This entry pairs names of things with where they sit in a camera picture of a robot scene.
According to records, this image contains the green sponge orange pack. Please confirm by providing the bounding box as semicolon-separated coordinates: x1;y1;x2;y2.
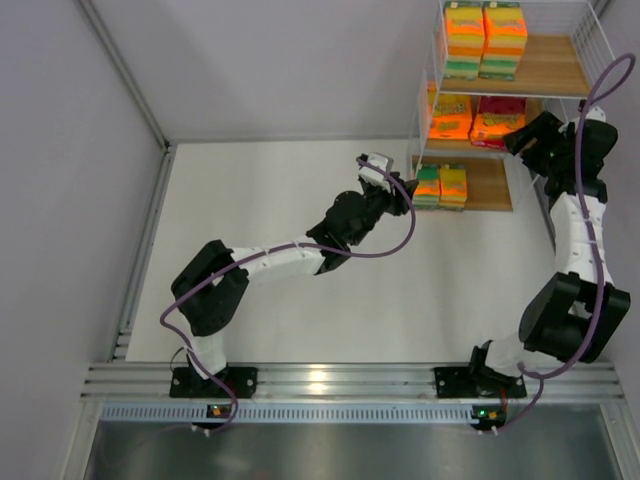
413;164;440;209

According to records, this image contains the pink Scrub Mommy box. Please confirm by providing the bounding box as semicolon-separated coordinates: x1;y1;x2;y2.
469;96;527;151

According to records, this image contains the Sponge Daddy yellow sponge box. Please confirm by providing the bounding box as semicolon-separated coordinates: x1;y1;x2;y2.
439;164;468;210

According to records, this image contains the Scrub Daddy orange box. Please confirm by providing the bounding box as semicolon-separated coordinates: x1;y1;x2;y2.
423;82;473;140

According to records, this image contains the yellow sponge pack green box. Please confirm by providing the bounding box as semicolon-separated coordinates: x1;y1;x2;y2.
439;1;485;80

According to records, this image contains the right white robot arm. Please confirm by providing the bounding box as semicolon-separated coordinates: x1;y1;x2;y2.
469;107;631;390

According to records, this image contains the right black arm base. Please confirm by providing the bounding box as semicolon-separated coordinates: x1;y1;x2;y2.
433;341;527;399

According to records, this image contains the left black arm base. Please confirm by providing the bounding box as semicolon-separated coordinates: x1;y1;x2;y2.
169;366;259;400

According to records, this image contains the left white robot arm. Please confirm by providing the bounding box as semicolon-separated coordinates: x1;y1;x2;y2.
170;172;418;380

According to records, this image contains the middle wooden shelf board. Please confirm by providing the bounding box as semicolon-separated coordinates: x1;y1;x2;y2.
425;98;544;153

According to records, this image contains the wooden shelf board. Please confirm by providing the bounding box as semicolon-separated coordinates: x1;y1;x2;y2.
411;155;513;212
425;98;544;153
440;35;591;98

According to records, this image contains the top wooden shelf board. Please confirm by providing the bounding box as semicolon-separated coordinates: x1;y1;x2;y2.
440;35;591;98

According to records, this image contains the bottom wooden shelf board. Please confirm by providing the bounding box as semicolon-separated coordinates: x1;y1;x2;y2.
411;155;513;212

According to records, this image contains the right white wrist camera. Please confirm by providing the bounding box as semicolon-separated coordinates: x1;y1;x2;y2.
571;99;607;130

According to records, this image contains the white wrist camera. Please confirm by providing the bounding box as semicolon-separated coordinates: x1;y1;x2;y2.
356;152;394;192
571;99;607;130

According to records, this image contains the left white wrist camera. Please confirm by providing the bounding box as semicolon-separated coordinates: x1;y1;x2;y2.
356;152;394;192

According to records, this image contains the white wire shelf frame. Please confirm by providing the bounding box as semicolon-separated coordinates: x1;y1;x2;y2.
405;0;618;201

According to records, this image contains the aluminium mounting rail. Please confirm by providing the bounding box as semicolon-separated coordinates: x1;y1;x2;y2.
81;362;625;403

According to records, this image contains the slotted grey cable duct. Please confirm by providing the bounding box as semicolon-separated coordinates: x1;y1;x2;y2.
100;402;504;425

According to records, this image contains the corner aluminium frame post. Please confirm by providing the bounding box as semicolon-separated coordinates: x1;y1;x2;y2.
74;0;171;152

